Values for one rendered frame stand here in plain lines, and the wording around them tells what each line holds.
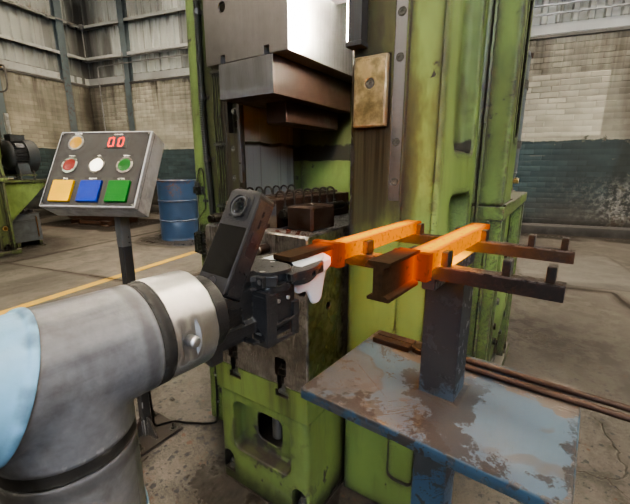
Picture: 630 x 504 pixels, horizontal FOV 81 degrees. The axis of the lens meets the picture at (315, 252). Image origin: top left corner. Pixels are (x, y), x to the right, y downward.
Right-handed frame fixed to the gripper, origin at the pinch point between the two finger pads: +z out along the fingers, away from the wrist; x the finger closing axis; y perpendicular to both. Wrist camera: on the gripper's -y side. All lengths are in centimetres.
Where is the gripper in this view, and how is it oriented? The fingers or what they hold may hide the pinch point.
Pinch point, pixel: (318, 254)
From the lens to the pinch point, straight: 50.1
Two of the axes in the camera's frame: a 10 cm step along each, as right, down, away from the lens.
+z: 6.0, -1.8, 7.8
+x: 8.0, 1.4, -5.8
